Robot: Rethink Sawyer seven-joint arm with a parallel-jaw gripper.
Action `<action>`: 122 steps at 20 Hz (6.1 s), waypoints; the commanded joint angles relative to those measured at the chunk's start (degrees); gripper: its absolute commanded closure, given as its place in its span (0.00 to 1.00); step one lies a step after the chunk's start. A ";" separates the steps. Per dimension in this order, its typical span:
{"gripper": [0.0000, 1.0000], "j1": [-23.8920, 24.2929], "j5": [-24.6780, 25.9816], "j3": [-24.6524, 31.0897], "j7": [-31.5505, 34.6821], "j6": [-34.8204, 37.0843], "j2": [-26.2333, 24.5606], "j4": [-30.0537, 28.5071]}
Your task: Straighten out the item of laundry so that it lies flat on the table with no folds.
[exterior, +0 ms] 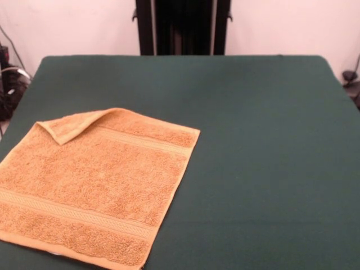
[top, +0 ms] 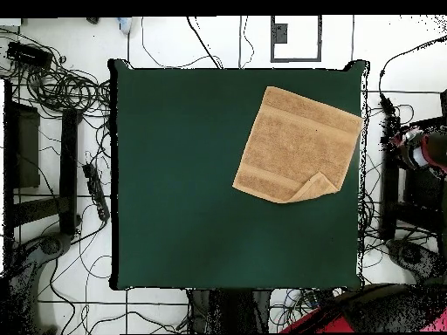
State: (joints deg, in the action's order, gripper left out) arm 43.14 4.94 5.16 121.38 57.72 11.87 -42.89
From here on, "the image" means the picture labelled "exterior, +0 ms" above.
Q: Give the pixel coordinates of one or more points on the dark green table cloth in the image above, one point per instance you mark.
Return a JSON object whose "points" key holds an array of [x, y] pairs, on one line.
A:
{"points": [[267, 168]]}

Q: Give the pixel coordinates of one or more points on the tan terry towel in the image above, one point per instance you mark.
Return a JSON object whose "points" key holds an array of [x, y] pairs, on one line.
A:
{"points": [[98, 182]]}

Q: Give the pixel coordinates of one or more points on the upright black power strip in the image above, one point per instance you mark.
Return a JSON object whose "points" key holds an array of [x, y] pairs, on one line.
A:
{"points": [[4, 56]]}

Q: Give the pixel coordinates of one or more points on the small black adapter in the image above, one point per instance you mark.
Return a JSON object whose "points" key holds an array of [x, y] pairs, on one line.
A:
{"points": [[348, 75]]}

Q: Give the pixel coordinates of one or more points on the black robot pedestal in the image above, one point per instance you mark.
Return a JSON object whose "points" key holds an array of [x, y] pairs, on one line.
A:
{"points": [[182, 28]]}

